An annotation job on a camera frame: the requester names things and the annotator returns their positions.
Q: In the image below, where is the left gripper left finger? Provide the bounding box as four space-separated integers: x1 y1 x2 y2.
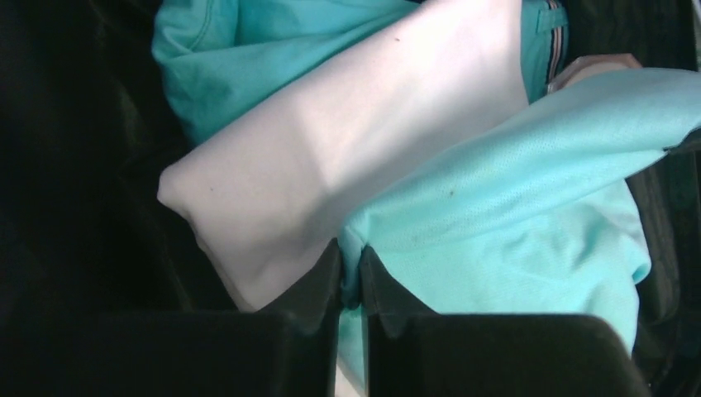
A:
1 241 342 396

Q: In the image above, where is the teal garment with logo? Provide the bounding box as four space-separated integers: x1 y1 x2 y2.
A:
152 1 569 150

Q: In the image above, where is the white garment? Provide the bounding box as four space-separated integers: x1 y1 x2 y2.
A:
158 1 527 311

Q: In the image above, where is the light teal garment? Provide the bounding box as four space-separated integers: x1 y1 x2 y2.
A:
338 69 700 385

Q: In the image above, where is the black ribbed hard-shell suitcase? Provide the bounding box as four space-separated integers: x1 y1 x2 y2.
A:
1 1 700 396

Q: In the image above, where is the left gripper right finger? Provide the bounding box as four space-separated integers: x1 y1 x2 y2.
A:
359 248 650 396

